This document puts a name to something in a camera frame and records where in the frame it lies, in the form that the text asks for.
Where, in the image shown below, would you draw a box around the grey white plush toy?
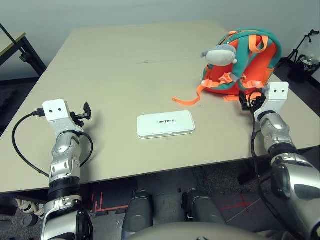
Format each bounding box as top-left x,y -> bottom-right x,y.
200,44 -> 238,67

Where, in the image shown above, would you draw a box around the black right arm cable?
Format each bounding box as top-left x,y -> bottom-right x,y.
246,89 -> 301,240

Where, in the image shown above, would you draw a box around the red floor tape cross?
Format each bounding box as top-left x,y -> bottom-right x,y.
221,196 -> 254,212

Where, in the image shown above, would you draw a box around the side table with black frame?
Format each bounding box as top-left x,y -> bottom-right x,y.
0,22 -> 48,82

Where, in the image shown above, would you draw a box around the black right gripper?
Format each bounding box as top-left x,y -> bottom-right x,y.
238,89 -> 266,112

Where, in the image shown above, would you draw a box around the dark grey robot left leg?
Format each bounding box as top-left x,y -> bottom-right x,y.
121,189 -> 154,235

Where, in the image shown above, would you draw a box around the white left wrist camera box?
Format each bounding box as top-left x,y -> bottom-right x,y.
41,98 -> 85,135

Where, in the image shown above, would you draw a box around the dark grey robot right leg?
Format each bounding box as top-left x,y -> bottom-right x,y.
181,188 -> 227,226

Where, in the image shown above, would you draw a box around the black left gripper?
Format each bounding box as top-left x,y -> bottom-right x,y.
69,101 -> 92,127

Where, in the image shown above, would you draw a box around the white coiled hose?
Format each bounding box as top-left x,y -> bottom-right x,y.
16,198 -> 46,217

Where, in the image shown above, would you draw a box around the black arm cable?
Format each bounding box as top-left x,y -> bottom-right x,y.
11,107 -> 95,178
246,89 -> 301,240

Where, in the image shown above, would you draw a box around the dark grey robot leg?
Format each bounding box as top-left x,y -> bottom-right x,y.
121,189 -> 154,235
181,188 -> 227,226

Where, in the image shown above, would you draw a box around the black chair castor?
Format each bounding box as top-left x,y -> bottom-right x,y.
23,214 -> 36,228

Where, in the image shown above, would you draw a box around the black tripod stand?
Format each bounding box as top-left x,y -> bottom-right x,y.
276,29 -> 320,69

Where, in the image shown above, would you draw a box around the white Unitree box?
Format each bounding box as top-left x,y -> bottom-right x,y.
136,110 -> 196,140

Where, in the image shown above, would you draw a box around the orange and teal backpack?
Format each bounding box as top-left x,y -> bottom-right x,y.
171,28 -> 283,106

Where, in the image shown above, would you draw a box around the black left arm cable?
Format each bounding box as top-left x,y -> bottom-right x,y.
11,107 -> 95,178

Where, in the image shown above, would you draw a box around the black bin with clutter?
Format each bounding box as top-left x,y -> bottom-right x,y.
287,54 -> 320,83

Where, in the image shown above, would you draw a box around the grey robot torso shell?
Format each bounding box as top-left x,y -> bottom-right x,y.
122,221 -> 283,240

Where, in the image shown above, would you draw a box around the red floor tape lines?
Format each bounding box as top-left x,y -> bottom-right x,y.
89,191 -> 129,214

